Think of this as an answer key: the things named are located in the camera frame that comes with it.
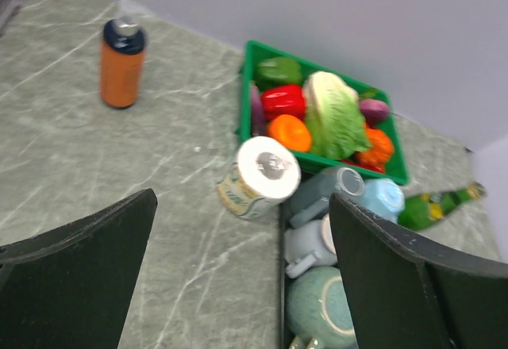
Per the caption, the green glass bottle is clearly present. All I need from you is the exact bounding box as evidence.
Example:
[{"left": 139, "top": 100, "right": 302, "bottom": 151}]
[{"left": 398, "top": 182, "right": 487, "bottom": 232}]

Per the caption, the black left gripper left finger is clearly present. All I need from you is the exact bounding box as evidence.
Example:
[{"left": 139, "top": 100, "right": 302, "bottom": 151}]
[{"left": 1, "top": 189, "right": 158, "bottom": 348}]

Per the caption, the napa cabbage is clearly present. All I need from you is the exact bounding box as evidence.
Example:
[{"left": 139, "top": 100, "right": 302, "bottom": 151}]
[{"left": 302, "top": 71, "right": 371, "bottom": 160}]

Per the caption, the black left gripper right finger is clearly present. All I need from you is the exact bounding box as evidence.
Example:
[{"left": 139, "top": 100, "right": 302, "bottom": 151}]
[{"left": 329, "top": 194, "right": 507, "bottom": 348}]

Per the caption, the green bell pepper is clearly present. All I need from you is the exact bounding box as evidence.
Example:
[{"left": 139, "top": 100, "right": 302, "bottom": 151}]
[{"left": 253, "top": 56, "right": 302, "bottom": 90}]

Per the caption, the purple eggplant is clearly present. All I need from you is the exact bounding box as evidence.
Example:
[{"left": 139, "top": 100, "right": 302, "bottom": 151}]
[{"left": 249, "top": 82, "right": 266, "bottom": 136}]

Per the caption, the teal glazed mug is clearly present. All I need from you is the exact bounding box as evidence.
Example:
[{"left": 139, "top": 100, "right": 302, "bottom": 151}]
[{"left": 286, "top": 267, "right": 356, "bottom": 348}]

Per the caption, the black tray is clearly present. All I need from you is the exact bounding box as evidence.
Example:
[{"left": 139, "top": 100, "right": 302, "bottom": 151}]
[{"left": 279, "top": 204, "right": 293, "bottom": 349}]

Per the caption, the red chili pepper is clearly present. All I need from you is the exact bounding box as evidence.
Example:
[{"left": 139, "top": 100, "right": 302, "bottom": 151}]
[{"left": 341, "top": 159, "right": 386, "bottom": 174}]

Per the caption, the orange spray bottle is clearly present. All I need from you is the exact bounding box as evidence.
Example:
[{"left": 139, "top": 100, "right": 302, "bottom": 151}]
[{"left": 99, "top": 13, "right": 147, "bottom": 109}]

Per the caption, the pale grey mug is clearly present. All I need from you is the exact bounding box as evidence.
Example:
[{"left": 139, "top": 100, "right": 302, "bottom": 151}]
[{"left": 284, "top": 214, "right": 337, "bottom": 278}]

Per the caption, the red bell pepper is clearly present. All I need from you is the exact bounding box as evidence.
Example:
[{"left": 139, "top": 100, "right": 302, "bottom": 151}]
[{"left": 260, "top": 84, "right": 306, "bottom": 121}]

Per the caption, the orange bumpy pumpkin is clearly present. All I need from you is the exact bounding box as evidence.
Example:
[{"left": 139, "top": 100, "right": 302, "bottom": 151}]
[{"left": 355, "top": 127, "right": 394, "bottom": 168}]

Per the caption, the light blue mug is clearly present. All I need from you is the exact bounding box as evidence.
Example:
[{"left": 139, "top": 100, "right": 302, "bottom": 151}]
[{"left": 359, "top": 178, "right": 405, "bottom": 224}]

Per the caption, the grey-blue mug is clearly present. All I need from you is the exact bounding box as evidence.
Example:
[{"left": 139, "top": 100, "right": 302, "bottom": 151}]
[{"left": 286, "top": 165, "right": 365, "bottom": 228}]

